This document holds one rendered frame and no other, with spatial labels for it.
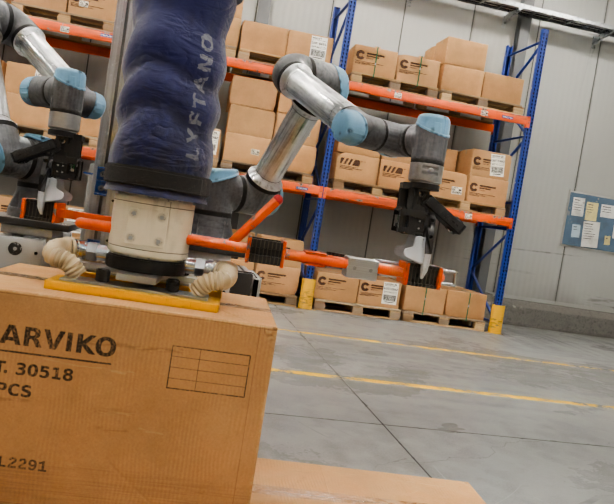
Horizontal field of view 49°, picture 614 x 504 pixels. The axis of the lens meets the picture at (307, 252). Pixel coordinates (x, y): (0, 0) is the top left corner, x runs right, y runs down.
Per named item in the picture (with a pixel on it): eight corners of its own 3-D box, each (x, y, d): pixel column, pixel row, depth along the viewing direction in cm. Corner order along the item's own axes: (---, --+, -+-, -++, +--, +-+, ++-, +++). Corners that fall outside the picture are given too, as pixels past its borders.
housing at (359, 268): (345, 277, 147) (348, 256, 146) (340, 274, 153) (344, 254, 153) (376, 282, 147) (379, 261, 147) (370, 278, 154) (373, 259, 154)
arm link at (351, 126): (264, 37, 178) (360, 107, 143) (297, 49, 184) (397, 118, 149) (248, 79, 182) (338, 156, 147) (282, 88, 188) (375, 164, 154)
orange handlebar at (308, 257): (18, 222, 139) (20, 205, 139) (57, 219, 169) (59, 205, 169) (447, 287, 149) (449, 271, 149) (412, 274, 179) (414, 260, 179)
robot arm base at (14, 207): (13, 213, 198) (18, 180, 198) (66, 221, 201) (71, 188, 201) (0, 214, 183) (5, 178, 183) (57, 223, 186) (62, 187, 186)
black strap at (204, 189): (92, 179, 132) (95, 158, 132) (114, 182, 155) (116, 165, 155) (207, 197, 135) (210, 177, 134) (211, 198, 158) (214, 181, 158)
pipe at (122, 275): (47, 269, 131) (51, 241, 131) (78, 259, 156) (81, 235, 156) (220, 295, 135) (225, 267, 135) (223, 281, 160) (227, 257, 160)
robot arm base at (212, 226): (182, 238, 208) (187, 206, 207) (230, 245, 211) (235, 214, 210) (182, 241, 193) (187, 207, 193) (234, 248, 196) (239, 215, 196)
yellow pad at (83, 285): (42, 289, 130) (45, 263, 129) (56, 283, 140) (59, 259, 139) (217, 314, 133) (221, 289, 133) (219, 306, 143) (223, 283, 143)
